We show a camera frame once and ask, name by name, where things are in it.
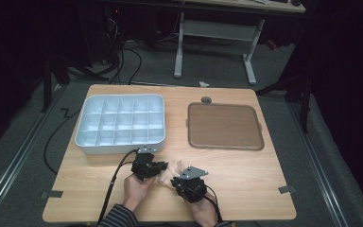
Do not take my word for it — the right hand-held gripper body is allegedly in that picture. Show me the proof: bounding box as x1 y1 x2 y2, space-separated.
170 166 210 204

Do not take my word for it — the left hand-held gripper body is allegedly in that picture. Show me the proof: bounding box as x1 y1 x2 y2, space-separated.
130 145 168 182

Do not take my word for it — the beige sock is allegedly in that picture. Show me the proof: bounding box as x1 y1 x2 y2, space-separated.
158 159 187 190

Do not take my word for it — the white divided storage box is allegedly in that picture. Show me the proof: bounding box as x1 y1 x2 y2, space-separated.
74 93 166 156

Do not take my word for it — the person's left hand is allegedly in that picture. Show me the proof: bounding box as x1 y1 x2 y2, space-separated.
122 174 157 212

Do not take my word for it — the person's right hand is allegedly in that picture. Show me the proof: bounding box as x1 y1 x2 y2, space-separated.
189 192 219 227

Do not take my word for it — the brown tray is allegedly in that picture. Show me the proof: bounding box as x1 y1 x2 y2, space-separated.
186 101 266 151

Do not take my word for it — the black metal stand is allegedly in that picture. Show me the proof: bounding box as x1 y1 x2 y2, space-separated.
40 51 110 114
254 70 314 134

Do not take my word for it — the wooden desk top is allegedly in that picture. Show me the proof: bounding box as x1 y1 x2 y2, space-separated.
176 0 306 14

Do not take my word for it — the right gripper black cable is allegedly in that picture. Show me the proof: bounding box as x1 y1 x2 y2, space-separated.
204 184 224 224

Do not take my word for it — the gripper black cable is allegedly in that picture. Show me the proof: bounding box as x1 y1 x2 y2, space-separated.
204 184 224 224
95 148 140 226

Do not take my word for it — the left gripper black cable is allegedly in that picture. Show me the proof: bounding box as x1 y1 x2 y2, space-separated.
95 148 140 226

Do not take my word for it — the black floor cable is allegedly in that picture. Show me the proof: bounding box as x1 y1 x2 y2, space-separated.
43 107 82 175

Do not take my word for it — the bundle of black cables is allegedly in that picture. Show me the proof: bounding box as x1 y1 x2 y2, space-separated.
104 13 143 86

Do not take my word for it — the metal floor rail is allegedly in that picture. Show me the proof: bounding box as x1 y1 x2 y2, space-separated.
286 101 350 227
0 82 64 222

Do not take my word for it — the white metal desk frame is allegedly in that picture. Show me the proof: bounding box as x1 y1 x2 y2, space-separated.
173 11 267 86

